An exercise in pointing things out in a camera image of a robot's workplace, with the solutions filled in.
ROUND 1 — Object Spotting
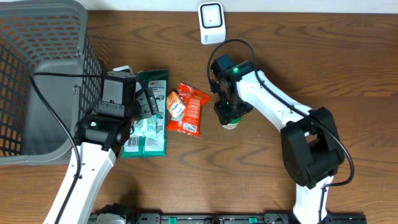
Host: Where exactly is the green lid jar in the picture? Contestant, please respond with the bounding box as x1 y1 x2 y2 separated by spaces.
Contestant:
222 117 242 129

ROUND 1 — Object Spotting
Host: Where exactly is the red snack packet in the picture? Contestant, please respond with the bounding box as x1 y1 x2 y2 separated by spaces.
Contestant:
166 83 211 137

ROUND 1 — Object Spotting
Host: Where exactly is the green 3M package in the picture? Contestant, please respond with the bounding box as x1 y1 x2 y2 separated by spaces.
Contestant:
122 69 169 158

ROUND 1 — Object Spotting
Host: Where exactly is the small orange box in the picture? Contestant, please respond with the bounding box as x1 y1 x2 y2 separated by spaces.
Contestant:
166 91 186 118

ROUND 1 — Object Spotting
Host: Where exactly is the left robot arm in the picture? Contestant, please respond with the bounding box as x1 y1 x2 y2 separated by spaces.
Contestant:
45 70 158 223

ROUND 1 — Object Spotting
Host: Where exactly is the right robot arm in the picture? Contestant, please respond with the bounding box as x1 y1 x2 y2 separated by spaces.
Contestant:
208 54 344 223

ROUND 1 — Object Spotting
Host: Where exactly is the white barcode scanner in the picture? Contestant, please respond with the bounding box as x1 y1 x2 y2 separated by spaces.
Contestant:
198 1 226 45

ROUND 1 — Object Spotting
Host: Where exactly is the grey plastic mesh basket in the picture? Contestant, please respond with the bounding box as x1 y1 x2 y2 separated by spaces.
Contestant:
1 1 103 166

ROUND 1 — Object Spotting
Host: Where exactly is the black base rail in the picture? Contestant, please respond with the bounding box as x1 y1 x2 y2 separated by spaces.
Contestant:
88 203 368 224

